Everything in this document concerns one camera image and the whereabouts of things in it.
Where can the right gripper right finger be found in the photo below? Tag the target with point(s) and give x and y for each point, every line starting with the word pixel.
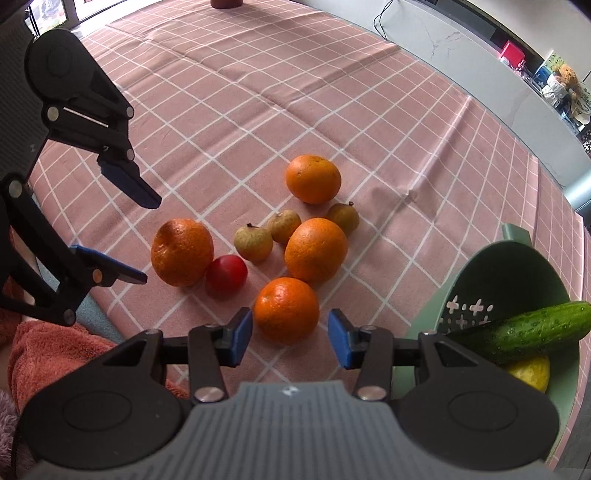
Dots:
pixel 373 351

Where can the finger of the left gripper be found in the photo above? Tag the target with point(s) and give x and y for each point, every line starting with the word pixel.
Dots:
pixel 106 270
pixel 124 174

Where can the red box right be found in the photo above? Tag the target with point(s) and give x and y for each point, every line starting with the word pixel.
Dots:
pixel 512 55

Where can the small brown fruit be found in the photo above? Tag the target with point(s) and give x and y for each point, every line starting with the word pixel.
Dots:
pixel 282 225
pixel 345 216
pixel 253 243

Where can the green colander bowl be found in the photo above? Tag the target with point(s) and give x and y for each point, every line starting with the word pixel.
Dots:
pixel 502 280

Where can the orange tangerine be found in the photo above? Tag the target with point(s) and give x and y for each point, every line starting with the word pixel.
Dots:
pixel 315 251
pixel 286 311
pixel 181 252
pixel 313 179

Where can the green cucumber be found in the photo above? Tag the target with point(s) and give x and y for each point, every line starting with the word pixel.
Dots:
pixel 528 335

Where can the silver pedal trash bin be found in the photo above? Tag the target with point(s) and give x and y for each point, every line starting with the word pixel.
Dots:
pixel 578 192

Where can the white marble TV cabinet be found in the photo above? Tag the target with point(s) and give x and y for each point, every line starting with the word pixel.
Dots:
pixel 465 59

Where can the salmon pink towel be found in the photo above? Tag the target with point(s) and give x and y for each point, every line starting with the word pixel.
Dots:
pixel 34 354

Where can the red TIME bottle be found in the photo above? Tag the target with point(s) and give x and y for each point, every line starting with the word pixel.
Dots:
pixel 226 4

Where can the small red tomato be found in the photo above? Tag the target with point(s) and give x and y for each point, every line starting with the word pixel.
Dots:
pixel 225 277

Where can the pink checkered tablecloth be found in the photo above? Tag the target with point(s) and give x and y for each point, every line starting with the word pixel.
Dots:
pixel 225 99

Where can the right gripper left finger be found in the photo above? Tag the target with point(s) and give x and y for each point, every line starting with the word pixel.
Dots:
pixel 207 348

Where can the brown teddy bear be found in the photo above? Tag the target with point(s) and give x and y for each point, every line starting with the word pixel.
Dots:
pixel 563 91

